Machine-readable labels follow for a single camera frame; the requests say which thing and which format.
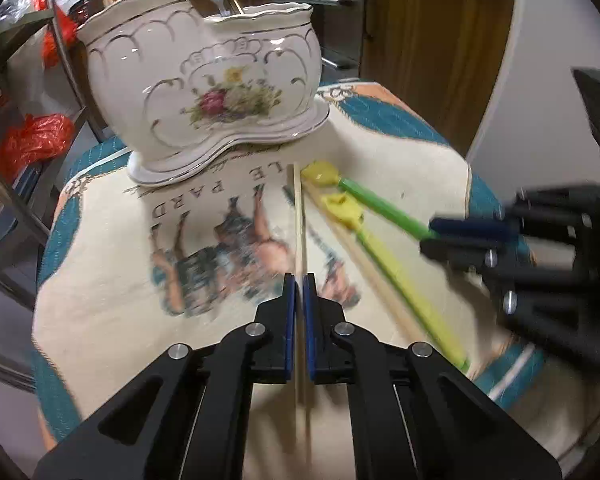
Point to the white ceramic drip tray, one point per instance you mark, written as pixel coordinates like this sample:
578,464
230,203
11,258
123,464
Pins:
180,174

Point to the red plastic bag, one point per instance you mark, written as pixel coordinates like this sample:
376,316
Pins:
57,35
35,137

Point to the built-in oven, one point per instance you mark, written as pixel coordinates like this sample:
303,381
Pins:
330,15

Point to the white floral ceramic utensil holder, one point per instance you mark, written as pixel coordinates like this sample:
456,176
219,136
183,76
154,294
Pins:
145,60

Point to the lime plastic chopstick yellow head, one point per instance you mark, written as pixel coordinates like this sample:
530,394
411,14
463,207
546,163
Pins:
410,285

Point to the black rice cooker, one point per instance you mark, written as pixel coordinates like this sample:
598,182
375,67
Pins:
82,5

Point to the wooden cabinet side panel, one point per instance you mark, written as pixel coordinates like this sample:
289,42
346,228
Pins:
440,35

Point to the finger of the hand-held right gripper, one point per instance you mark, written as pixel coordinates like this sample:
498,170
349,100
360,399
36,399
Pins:
460,252
475,229

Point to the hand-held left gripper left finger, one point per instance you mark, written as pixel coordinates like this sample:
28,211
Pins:
290,320

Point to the green plastic chopstick yellow head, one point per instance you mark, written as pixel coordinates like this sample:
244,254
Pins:
380,205

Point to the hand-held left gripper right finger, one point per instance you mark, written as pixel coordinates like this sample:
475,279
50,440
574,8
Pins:
310,320

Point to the printed quilted table cloth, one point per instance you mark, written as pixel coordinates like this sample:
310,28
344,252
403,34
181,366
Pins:
130,260

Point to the metal shelf rack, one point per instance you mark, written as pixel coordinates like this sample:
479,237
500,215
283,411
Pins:
17,25

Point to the silver fork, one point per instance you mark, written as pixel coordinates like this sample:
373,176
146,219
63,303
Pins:
212,0

